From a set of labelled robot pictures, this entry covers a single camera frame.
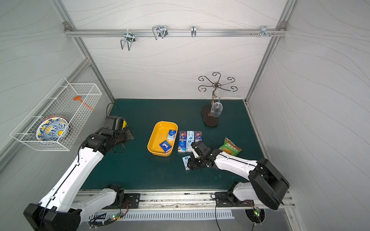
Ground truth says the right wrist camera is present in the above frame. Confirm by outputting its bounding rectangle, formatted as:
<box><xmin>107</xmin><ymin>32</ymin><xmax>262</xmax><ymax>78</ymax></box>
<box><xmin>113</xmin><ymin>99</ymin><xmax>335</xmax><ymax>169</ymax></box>
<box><xmin>191</xmin><ymin>141</ymin><xmax>212</xmax><ymax>158</ymax></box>

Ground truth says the blue orange tissue pack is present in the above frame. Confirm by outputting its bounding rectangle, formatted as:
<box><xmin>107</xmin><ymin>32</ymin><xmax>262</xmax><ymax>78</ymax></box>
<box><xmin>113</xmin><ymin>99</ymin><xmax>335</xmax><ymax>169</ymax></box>
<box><xmin>177</xmin><ymin>140</ymin><xmax>187</xmax><ymax>153</ymax></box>

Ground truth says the yellow banana bunch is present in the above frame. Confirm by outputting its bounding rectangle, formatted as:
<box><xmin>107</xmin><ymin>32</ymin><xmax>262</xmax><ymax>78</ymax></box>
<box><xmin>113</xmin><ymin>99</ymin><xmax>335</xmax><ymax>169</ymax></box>
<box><xmin>122</xmin><ymin>120</ymin><xmax>127</xmax><ymax>129</ymax></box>

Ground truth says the aluminium top rail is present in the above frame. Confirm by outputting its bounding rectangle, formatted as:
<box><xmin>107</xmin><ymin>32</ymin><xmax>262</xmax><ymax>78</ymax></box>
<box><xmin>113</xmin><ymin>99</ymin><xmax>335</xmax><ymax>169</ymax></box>
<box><xmin>65</xmin><ymin>28</ymin><xmax>288</xmax><ymax>38</ymax></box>

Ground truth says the light blue anime tissue pack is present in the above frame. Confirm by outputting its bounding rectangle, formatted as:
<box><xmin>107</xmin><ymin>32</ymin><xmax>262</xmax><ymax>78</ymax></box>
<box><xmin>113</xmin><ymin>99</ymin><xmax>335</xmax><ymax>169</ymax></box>
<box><xmin>182</xmin><ymin>156</ymin><xmax>191</xmax><ymax>171</ymax></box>

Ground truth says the small metal hook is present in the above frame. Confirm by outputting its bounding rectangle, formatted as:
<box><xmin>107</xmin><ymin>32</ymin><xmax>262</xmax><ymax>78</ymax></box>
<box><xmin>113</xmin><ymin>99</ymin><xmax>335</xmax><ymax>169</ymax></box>
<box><xmin>191</xmin><ymin>26</ymin><xmax>197</xmax><ymax>38</ymax></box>

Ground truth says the white wire basket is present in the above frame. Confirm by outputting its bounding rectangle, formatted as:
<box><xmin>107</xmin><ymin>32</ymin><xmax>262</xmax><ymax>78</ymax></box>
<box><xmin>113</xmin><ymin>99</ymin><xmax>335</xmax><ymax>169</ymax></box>
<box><xmin>10</xmin><ymin>78</ymin><xmax>102</xmax><ymax>151</ymax></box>

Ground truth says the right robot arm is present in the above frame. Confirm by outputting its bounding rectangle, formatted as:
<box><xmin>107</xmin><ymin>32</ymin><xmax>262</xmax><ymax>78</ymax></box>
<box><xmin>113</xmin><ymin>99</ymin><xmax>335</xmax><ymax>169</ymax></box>
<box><xmin>187</xmin><ymin>149</ymin><xmax>290</xmax><ymax>210</ymax></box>

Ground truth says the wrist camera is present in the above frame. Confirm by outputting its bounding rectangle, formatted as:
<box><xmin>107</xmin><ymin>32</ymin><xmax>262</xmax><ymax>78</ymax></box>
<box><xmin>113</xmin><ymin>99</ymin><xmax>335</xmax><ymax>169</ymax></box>
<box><xmin>103</xmin><ymin>116</ymin><xmax>125</xmax><ymax>131</ymax></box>
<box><xmin>191</xmin><ymin>141</ymin><xmax>212</xmax><ymax>158</ymax></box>

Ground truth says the dark purple tissue pack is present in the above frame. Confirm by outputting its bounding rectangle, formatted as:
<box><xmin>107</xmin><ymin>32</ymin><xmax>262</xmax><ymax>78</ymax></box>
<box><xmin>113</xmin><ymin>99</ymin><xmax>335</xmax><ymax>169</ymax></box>
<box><xmin>194</xmin><ymin>131</ymin><xmax>203</xmax><ymax>142</ymax></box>

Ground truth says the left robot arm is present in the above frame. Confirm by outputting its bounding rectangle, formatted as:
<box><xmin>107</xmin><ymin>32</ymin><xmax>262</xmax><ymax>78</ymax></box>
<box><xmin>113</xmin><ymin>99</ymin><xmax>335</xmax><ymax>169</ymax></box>
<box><xmin>23</xmin><ymin>127</ymin><xmax>132</xmax><ymax>231</ymax></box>

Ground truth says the yellow plastic storage box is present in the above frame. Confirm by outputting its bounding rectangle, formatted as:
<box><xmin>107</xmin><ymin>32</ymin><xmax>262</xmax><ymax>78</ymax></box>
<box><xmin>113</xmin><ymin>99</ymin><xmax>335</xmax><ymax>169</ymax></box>
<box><xmin>147</xmin><ymin>121</ymin><xmax>178</xmax><ymax>157</ymax></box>

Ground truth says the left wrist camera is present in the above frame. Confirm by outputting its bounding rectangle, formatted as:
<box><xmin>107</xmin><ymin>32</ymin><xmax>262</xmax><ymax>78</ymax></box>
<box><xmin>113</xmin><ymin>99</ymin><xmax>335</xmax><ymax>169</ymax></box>
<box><xmin>103</xmin><ymin>116</ymin><xmax>125</xmax><ymax>131</ymax></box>

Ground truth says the blue Tempo tissue pack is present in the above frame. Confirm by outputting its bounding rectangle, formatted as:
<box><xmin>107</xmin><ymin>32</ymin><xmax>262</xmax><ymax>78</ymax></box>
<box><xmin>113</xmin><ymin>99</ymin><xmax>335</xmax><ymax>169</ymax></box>
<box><xmin>160</xmin><ymin>140</ymin><xmax>172</xmax><ymax>153</ymax></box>

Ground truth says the clear wine glass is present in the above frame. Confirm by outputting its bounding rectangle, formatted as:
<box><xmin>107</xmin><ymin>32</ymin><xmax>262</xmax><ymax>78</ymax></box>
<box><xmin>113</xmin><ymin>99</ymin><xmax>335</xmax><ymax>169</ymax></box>
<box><xmin>210</xmin><ymin>98</ymin><xmax>223</xmax><ymax>117</ymax></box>

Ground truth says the blue yellow patterned plate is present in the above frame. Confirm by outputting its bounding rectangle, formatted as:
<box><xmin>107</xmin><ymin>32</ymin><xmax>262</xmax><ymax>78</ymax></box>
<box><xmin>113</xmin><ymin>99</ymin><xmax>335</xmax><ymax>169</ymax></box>
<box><xmin>36</xmin><ymin>116</ymin><xmax>70</xmax><ymax>141</ymax></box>

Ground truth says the blue white tissue pack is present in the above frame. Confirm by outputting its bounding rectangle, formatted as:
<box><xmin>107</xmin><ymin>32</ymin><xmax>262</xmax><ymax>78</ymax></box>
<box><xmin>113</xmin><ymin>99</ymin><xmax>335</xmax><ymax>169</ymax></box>
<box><xmin>167</xmin><ymin>130</ymin><xmax>177</xmax><ymax>141</ymax></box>

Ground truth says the green table mat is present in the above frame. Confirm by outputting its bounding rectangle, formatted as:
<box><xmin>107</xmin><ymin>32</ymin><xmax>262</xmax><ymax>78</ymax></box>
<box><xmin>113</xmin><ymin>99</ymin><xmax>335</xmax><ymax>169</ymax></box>
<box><xmin>83</xmin><ymin>99</ymin><xmax>263</xmax><ymax>190</ymax></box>

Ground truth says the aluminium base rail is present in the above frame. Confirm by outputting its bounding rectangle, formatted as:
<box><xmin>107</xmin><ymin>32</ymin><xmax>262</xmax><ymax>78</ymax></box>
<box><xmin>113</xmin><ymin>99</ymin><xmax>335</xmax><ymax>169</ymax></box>
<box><xmin>73</xmin><ymin>189</ymin><xmax>296</xmax><ymax>211</ymax></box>

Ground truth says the metal double hook middle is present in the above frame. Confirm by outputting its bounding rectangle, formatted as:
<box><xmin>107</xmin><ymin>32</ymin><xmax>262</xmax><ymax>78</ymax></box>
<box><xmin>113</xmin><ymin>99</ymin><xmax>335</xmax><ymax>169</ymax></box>
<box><xmin>152</xmin><ymin>26</ymin><xmax>168</xmax><ymax>40</ymax></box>

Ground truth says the orange plastic spoon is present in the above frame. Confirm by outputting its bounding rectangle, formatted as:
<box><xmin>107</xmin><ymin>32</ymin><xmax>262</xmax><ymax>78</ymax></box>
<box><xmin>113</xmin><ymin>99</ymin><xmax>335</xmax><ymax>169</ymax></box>
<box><xmin>74</xmin><ymin>96</ymin><xmax>94</xmax><ymax>111</ymax></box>

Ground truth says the purple anime tissue pack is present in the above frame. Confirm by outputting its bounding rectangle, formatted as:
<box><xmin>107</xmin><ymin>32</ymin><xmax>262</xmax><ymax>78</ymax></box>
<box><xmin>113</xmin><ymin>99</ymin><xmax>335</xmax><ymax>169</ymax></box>
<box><xmin>179</xmin><ymin>131</ymin><xmax>187</xmax><ymax>141</ymax></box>

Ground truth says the metal hook right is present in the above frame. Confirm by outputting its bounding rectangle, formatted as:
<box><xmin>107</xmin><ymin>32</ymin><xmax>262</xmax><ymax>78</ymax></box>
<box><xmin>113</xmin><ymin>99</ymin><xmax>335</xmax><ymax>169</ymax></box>
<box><xmin>251</xmin><ymin>26</ymin><xmax>276</xmax><ymax>38</ymax></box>

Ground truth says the black metal glass stand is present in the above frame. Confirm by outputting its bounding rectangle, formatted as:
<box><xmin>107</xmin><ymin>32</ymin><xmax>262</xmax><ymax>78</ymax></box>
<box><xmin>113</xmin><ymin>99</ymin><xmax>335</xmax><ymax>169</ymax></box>
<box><xmin>198</xmin><ymin>72</ymin><xmax>238</xmax><ymax>128</ymax></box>

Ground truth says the metal double hook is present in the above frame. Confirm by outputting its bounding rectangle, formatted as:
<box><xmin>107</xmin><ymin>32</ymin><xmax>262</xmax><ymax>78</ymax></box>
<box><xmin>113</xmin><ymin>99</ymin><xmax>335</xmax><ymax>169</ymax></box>
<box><xmin>120</xmin><ymin>30</ymin><xmax>136</xmax><ymax>51</ymax></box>
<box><xmin>152</xmin><ymin>26</ymin><xmax>168</xmax><ymax>40</ymax></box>

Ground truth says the green snack bag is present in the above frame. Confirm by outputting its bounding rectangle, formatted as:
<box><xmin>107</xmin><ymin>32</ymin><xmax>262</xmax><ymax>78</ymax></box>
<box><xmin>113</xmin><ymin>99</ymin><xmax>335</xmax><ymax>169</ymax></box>
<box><xmin>219</xmin><ymin>137</ymin><xmax>242</xmax><ymax>157</ymax></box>

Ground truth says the metal double hook left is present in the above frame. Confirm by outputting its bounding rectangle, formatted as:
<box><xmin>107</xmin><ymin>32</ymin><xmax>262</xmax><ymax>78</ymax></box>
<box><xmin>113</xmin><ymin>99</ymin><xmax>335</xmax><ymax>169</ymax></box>
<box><xmin>120</xmin><ymin>30</ymin><xmax>136</xmax><ymax>51</ymax></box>

